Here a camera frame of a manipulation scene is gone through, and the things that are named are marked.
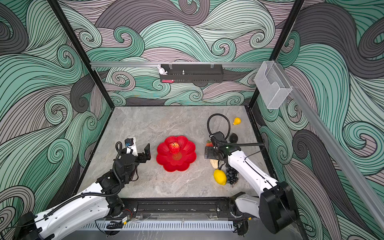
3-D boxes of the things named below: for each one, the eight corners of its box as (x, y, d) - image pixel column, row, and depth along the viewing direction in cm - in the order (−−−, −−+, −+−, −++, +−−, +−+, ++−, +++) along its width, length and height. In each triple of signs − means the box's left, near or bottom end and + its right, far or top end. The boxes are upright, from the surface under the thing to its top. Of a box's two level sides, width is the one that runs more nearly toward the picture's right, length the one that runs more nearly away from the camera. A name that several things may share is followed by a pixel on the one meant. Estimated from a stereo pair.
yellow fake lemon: (214, 185, 82) (216, 182, 79) (213, 172, 87) (214, 169, 83) (225, 185, 82) (227, 182, 79) (223, 172, 87) (225, 169, 83)
